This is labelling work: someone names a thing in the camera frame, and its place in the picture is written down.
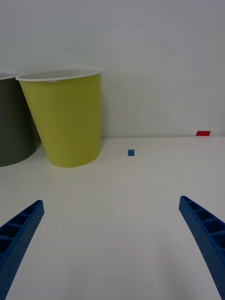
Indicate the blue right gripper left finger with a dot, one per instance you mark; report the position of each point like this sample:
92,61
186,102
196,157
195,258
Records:
17,236

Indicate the grey plastic waste bin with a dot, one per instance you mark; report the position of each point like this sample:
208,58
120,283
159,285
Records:
14,119

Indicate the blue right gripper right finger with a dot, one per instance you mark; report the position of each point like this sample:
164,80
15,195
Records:
207,234

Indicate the yellow-green plastic waste bin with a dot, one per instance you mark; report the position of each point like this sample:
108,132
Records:
68,117

